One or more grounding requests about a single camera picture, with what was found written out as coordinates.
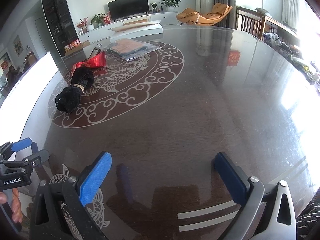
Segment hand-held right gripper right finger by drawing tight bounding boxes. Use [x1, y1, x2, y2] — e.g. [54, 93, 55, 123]
[214, 152, 297, 240]

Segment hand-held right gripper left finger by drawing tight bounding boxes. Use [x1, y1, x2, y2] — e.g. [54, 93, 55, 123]
[29, 151, 112, 240]

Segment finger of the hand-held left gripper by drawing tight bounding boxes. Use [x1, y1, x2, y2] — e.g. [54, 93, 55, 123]
[0, 138, 38, 161]
[0, 149, 50, 173]

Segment person's left hand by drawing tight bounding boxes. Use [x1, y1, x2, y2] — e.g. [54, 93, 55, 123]
[0, 188, 23, 223]

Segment white panel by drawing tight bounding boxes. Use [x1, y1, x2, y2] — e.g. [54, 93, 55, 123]
[0, 51, 59, 161]

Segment black sequin cloth bundle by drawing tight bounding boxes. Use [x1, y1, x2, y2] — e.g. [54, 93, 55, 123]
[55, 66, 95, 113]

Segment dark patterned cloth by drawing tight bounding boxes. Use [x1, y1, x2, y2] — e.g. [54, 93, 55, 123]
[296, 201, 320, 240]

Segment red foil packet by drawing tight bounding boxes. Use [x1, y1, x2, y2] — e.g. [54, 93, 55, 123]
[73, 43, 107, 72]

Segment open cardboard box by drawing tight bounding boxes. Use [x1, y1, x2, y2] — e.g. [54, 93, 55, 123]
[63, 40, 91, 56]

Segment black glass cabinet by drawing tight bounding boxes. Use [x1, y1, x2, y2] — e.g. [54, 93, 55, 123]
[41, 0, 81, 58]

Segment clear bag with clothing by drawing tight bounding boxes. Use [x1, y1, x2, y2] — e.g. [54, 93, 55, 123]
[103, 38, 161, 63]

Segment red flowers in white vase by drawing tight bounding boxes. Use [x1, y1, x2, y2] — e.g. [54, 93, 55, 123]
[76, 17, 94, 34]

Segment bushy potted plant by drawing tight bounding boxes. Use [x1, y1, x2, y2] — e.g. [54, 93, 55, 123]
[90, 13, 107, 27]

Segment white flat box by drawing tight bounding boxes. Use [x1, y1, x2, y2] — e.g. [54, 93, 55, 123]
[108, 19, 164, 41]

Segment wooden slatted chair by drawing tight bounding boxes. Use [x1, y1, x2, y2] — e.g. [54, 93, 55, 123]
[235, 5, 266, 39]

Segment wooden side desk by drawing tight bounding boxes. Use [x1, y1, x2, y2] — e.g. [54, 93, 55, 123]
[262, 14, 301, 48]

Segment orange lounge chair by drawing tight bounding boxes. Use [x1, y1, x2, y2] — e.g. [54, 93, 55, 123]
[176, 2, 233, 27]

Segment white television cabinet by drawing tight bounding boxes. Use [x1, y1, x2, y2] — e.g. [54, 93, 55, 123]
[79, 11, 179, 43]

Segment black television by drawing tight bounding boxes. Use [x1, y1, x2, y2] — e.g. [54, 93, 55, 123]
[107, 0, 150, 21]

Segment large green potted plant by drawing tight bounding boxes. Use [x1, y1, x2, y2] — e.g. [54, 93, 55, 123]
[159, 0, 182, 13]

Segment framed wall picture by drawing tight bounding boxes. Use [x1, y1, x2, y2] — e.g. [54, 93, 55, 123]
[13, 35, 22, 54]

